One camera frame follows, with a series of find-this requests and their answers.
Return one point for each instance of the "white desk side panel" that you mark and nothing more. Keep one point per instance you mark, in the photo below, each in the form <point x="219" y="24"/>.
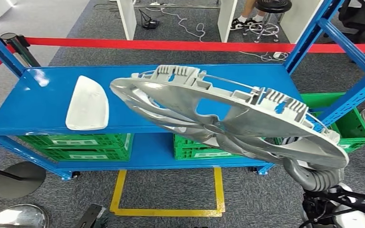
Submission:
<point x="299" y="22"/>

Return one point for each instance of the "black round stool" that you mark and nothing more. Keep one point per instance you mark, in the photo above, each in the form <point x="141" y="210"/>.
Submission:
<point x="273" y="6"/>

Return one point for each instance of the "white plastic cover part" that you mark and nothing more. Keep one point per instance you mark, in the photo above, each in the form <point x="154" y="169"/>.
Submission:
<point x="86" y="107"/>

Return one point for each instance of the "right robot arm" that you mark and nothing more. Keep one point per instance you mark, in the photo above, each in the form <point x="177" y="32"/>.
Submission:
<point x="318" y="179"/>

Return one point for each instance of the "blue metal shelf rack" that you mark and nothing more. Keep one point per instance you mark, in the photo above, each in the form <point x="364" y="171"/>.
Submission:
<point x="44" y="107"/>

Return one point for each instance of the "grey plastic wheel hubcap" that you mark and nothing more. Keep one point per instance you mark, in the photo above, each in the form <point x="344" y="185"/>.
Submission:
<point x="258" y="122"/>

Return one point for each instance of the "green plastic crate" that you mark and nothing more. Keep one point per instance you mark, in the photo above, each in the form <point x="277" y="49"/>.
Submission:
<point x="75" y="141"/>
<point x="85" y="155"/>
<point x="355" y="126"/>
<point x="195" y="151"/>

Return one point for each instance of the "small white power strip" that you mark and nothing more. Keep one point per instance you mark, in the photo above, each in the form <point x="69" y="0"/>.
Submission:
<point x="154" y="3"/>

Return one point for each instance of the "person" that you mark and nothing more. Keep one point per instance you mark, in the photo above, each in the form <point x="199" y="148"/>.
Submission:
<point x="251" y="9"/>

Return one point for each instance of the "small black router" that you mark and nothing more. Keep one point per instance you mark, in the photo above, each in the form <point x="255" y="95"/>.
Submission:
<point x="151" y="23"/>

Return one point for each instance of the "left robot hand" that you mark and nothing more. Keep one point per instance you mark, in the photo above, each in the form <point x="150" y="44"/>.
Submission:
<point x="91" y="217"/>

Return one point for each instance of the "black stanchion post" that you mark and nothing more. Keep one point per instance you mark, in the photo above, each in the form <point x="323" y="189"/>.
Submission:
<point x="22" y="50"/>

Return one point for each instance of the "white desk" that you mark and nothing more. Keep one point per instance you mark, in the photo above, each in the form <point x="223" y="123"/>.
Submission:
<point x="129" y="22"/>

